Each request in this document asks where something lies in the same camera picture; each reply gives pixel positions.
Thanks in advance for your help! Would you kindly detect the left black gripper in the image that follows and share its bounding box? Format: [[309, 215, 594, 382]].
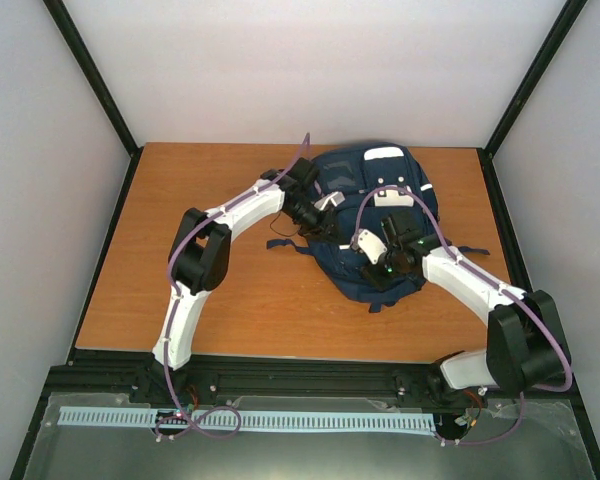
[[285, 199, 346, 247]]

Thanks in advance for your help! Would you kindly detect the navy blue backpack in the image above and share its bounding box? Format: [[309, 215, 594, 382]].
[[265, 142, 491, 314]]

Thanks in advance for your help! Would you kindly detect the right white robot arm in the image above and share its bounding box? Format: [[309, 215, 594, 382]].
[[352, 212, 573, 396]]

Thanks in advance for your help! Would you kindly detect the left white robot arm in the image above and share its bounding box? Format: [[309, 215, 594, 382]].
[[152, 159, 344, 403]]

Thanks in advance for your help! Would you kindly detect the clear acrylic front plate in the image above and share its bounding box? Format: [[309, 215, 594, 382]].
[[24, 394, 595, 479]]

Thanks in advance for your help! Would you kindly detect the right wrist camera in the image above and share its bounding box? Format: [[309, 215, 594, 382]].
[[351, 229, 387, 265]]

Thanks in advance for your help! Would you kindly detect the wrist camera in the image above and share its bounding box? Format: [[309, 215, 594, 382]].
[[351, 229, 387, 265], [314, 191, 345, 211]]

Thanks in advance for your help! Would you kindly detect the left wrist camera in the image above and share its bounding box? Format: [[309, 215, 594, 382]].
[[314, 191, 345, 211]]

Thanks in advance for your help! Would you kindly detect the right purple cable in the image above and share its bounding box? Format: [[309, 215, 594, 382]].
[[352, 185, 575, 447]]

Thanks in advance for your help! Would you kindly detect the purple cable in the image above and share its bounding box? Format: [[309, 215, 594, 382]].
[[352, 185, 575, 447], [163, 132, 312, 441]]

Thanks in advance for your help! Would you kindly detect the black aluminium frame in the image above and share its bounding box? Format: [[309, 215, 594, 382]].
[[11, 0, 587, 479]]

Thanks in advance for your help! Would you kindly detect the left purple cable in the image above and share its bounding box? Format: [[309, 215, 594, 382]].
[[163, 132, 312, 441]]

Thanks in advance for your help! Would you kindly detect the light blue cable duct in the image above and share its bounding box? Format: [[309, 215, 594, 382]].
[[57, 406, 435, 436]]

